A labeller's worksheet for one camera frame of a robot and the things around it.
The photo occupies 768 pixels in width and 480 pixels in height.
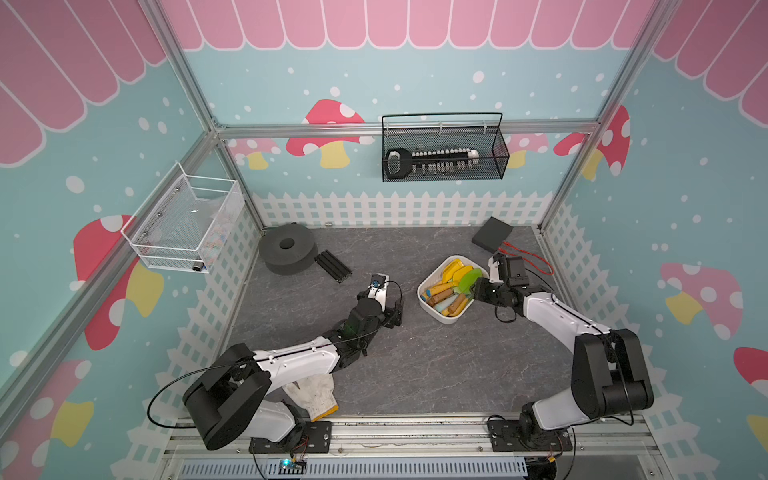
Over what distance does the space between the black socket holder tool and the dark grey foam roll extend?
0.43 meters

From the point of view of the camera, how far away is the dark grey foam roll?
1.07 meters

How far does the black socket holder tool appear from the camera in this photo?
2.92 feet
